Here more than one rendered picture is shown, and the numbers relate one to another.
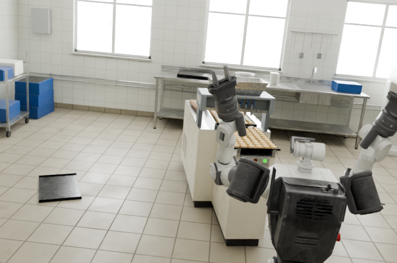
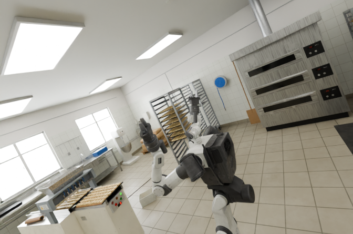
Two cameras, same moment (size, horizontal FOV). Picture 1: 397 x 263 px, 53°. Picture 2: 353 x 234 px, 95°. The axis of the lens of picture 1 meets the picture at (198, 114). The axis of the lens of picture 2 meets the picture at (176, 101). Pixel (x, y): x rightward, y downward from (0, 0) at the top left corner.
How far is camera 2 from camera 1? 1.00 m
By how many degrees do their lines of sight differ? 57
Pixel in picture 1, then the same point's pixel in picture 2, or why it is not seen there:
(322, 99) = (94, 163)
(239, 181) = (195, 167)
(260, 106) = (86, 178)
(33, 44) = not seen: outside the picture
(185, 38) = not seen: outside the picture
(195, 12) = not seen: outside the picture
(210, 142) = (72, 223)
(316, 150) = (198, 129)
